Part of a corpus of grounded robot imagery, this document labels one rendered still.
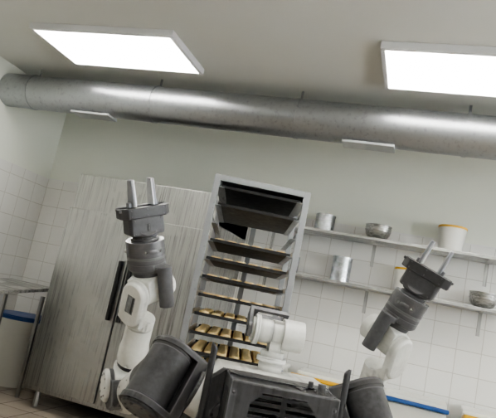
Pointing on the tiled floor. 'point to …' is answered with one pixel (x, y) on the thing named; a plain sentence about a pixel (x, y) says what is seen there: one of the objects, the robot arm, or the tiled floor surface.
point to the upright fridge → (69, 248)
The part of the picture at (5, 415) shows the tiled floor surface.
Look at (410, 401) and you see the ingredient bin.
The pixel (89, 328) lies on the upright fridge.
